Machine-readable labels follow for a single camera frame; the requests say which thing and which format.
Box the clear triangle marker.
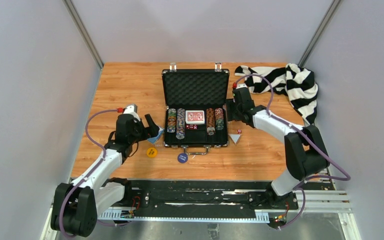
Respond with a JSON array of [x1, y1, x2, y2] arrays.
[[228, 133, 242, 145]]

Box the blue small blind button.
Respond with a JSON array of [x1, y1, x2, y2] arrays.
[[177, 153, 189, 164]]

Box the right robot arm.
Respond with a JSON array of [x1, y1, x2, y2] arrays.
[[226, 86, 330, 209]]

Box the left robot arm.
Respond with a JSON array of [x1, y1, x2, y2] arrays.
[[50, 112, 160, 238]]

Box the clear dealer button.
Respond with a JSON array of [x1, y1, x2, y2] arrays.
[[154, 142, 165, 148]]

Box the orange black chip column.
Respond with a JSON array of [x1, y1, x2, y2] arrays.
[[206, 108, 216, 136]]

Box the yellow round button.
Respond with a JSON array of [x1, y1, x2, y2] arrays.
[[146, 147, 158, 158]]

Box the mixed chip column far left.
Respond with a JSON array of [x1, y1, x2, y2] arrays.
[[166, 108, 177, 133]]

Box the blue tan chip column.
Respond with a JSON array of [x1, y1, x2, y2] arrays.
[[175, 108, 186, 140]]

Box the red dice in case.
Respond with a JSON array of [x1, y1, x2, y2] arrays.
[[185, 124, 198, 130]]

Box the black aluminium poker case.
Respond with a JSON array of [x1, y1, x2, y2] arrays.
[[161, 62, 230, 155]]

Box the red backed card deck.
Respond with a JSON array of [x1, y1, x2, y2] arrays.
[[185, 110, 206, 125]]

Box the black white striped cloth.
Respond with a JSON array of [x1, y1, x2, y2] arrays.
[[234, 63, 319, 125]]

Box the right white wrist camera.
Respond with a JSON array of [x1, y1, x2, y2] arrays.
[[235, 83, 248, 90]]

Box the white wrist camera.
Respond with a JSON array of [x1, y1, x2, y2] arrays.
[[123, 103, 141, 122], [235, 83, 248, 90]]

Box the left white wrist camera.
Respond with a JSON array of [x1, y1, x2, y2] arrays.
[[123, 103, 141, 122]]

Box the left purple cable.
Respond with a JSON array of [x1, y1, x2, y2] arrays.
[[58, 107, 124, 239]]

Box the purple cable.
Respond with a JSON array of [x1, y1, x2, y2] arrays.
[[233, 73, 352, 229], [58, 107, 124, 239]]

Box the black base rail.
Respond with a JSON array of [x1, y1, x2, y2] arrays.
[[51, 179, 352, 229]]

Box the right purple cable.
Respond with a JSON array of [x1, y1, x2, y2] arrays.
[[233, 73, 352, 229]]

